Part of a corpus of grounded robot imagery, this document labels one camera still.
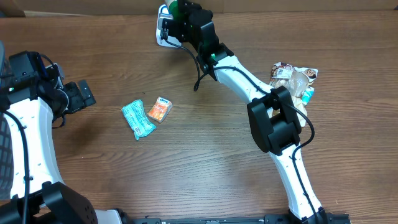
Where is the green lid jar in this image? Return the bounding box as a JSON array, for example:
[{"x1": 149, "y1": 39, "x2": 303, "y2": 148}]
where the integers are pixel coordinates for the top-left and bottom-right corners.
[{"x1": 165, "y1": 0, "x2": 183, "y2": 20}]

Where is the teal snack packet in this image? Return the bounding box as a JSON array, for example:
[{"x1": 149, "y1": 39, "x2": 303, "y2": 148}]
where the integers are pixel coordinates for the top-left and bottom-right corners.
[{"x1": 121, "y1": 100, "x2": 156, "y2": 141}]

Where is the orange tissue pack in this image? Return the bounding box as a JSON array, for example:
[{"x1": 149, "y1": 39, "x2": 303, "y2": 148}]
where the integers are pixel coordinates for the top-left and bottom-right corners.
[{"x1": 147, "y1": 97, "x2": 173, "y2": 123}]

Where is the beige Pantree snack bag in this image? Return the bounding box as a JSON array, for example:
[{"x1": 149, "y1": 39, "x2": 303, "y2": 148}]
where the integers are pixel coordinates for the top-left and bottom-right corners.
[{"x1": 270, "y1": 62, "x2": 318, "y2": 116}]

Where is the teal wipes pack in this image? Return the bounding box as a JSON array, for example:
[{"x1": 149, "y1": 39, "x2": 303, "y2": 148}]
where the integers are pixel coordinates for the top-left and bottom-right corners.
[{"x1": 301, "y1": 86, "x2": 315, "y2": 106}]

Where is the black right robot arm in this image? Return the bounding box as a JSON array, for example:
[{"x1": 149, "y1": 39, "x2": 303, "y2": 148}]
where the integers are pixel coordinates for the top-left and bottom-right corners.
[{"x1": 157, "y1": 0, "x2": 329, "y2": 223}]

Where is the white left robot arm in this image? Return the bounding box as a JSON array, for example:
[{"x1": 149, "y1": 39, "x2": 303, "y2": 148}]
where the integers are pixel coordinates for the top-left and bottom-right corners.
[{"x1": 1, "y1": 49, "x2": 129, "y2": 223}]

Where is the white barcode scanner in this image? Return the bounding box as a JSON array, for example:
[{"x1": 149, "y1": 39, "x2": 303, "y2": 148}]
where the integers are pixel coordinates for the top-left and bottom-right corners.
[{"x1": 155, "y1": 4, "x2": 182, "y2": 48}]

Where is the black wire basket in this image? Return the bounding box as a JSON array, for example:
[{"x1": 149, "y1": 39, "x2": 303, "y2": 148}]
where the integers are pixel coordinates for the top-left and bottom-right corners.
[{"x1": 0, "y1": 40, "x2": 15, "y2": 201}]

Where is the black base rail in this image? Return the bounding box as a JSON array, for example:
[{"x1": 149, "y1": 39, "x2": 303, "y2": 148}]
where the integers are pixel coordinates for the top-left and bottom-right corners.
[{"x1": 131, "y1": 215, "x2": 290, "y2": 224}]

